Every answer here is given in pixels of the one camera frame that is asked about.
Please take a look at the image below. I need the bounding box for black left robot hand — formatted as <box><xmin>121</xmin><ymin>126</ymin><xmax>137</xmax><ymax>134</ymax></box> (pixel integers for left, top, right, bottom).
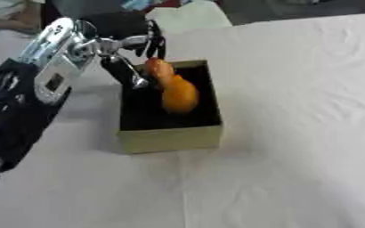
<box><xmin>77</xmin><ymin>11</ymin><xmax>169</xmax><ymax>90</ymax></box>

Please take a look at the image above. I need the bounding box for orange gourd-shaped toy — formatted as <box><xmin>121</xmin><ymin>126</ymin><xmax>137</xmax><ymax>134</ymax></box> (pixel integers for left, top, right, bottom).
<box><xmin>142</xmin><ymin>57</ymin><xmax>201</xmax><ymax>115</ymax></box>

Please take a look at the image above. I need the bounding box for tan cardboard box black inside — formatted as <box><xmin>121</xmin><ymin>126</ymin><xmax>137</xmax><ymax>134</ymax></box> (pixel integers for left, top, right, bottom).
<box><xmin>115</xmin><ymin>59</ymin><xmax>225</xmax><ymax>155</ymax></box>

